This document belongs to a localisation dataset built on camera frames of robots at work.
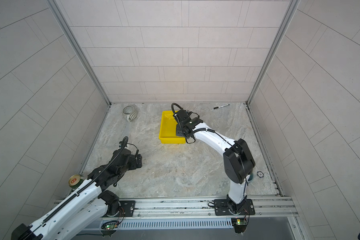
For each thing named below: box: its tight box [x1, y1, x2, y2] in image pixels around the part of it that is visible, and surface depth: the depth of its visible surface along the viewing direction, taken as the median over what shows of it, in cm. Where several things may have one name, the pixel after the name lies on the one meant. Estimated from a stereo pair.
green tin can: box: [68, 174, 84, 189], surface depth 71 cm
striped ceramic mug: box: [122, 105, 137, 122], surface depth 104 cm
